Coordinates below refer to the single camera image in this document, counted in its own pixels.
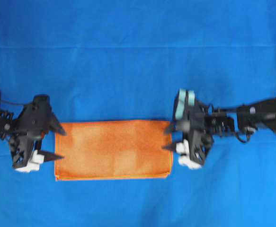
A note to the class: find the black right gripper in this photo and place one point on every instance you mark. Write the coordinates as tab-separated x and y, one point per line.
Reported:
189	118

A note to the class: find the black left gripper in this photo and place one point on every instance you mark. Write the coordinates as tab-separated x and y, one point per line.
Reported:
27	133

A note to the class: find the orange towel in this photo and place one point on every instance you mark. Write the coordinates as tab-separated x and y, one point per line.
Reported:
113	150

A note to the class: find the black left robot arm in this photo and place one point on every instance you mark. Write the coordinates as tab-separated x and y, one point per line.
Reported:
6	119

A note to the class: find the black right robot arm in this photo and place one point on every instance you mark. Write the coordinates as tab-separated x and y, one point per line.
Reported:
241	121

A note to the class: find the blue table cloth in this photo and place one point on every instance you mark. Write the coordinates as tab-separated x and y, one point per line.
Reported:
126	59

